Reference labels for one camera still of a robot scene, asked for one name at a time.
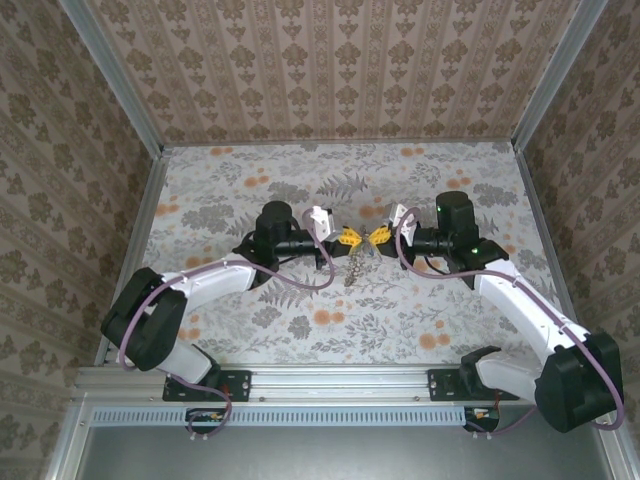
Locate metal keyring with small rings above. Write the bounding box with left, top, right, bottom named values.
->
left=343, top=239, right=379, bottom=287

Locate floral patterned table cover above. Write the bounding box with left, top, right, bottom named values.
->
left=107, top=142, right=581, bottom=366

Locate grey metal panel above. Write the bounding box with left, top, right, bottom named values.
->
left=74, top=422, right=611, bottom=480

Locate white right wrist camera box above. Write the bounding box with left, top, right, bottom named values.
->
left=387, top=202, right=419, bottom=236

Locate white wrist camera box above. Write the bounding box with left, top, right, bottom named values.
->
left=387, top=202, right=419, bottom=236
left=305, top=206, right=335, bottom=240

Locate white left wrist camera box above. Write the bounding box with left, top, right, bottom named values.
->
left=305, top=206, right=335, bottom=240

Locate aluminium table side rail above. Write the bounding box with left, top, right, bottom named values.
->
left=513, top=147, right=589, bottom=365
left=95, top=149, right=170, bottom=369

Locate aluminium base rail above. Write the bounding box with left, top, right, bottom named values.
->
left=74, top=364, right=614, bottom=401

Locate slotted grey cable duct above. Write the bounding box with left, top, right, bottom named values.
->
left=92, top=405, right=501, bottom=427

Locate aluminium frame post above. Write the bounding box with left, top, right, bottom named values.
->
left=510, top=0, right=610, bottom=154
left=59, top=0, right=167, bottom=157

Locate black connector board with wires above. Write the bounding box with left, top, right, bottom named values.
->
left=462, top=405, right=502, bottom=434
left=185, top=407, right=229, bottom=435

